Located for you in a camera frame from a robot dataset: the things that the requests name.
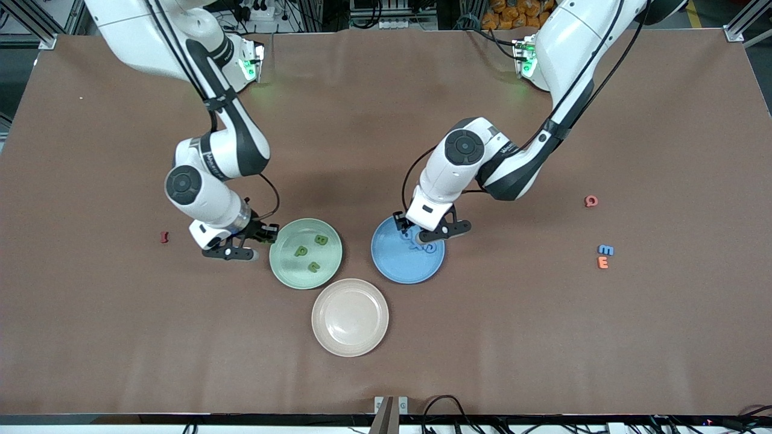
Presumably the green plate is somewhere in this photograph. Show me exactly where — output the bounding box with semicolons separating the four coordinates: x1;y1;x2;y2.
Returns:
269;218;343;291

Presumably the blue plate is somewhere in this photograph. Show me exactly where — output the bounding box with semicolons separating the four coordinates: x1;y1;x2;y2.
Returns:
370;216;446;285

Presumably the pink plate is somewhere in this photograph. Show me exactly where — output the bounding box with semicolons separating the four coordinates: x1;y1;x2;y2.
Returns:
311;278;390;358

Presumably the brown table cover sheet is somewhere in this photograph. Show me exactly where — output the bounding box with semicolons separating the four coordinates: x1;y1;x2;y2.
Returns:
0;29;772;417

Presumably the base connector box green light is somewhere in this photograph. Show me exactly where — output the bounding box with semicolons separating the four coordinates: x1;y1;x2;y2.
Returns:
511;37;537;79
240;39;266;83

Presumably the orange snack bag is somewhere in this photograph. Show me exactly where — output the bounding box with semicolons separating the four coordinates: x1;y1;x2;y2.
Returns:
482;0;552;31

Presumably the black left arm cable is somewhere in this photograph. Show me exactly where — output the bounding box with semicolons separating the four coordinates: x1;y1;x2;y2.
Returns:
400;145;447;213

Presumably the black cable loop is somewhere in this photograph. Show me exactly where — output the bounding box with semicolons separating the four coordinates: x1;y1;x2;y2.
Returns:
421;394;483;434

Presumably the grey metal bracket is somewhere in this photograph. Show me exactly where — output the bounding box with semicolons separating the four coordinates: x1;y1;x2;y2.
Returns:
374;395;409;434

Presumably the black table edge rail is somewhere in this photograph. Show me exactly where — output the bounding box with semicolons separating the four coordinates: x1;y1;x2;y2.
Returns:
0;413;772;427

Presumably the aluminium frame profile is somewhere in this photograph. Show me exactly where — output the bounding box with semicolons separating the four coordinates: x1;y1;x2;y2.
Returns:
0;0;85;50
724;0;772;49

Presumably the black cable bundle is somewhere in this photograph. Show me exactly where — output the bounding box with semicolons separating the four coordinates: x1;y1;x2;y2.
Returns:
648;405;772;434

